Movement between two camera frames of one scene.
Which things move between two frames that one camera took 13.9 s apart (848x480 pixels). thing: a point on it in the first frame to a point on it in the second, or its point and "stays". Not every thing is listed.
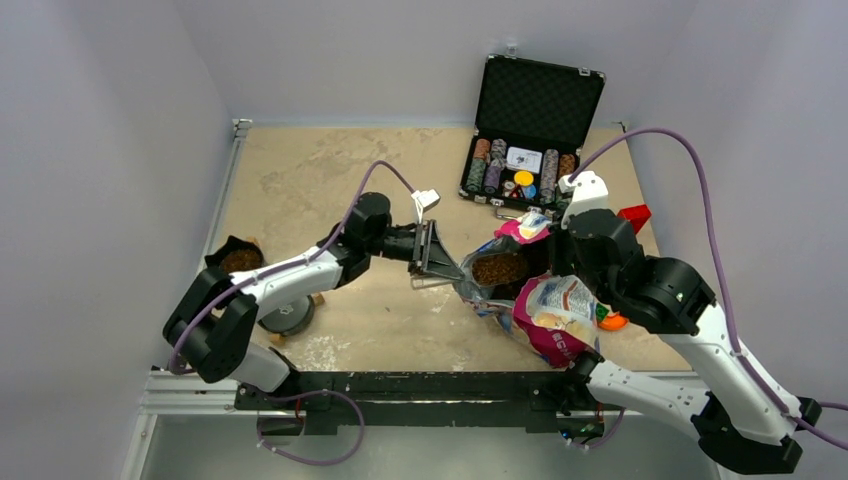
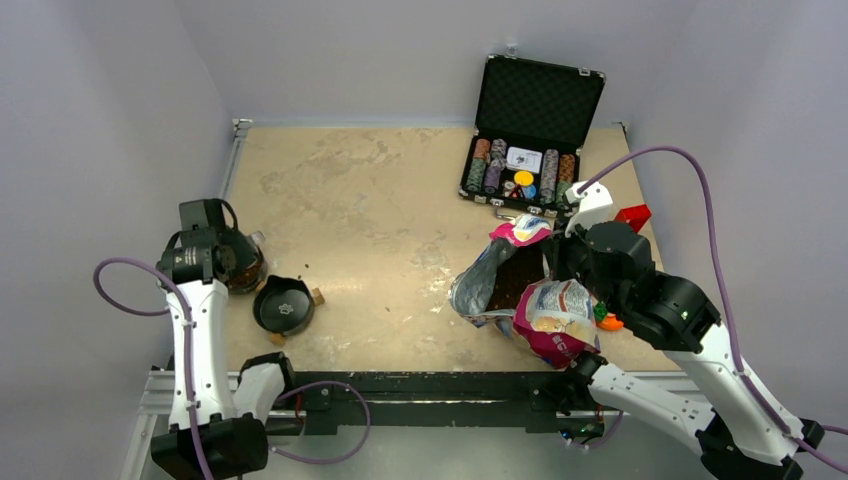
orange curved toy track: [614, 321] stays
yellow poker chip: [523, 178] stays
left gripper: [435, 259] to [235, 238]
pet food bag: [554, 317] stays
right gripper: [556, 240] stays
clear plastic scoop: [418, 282] to [258, 237]
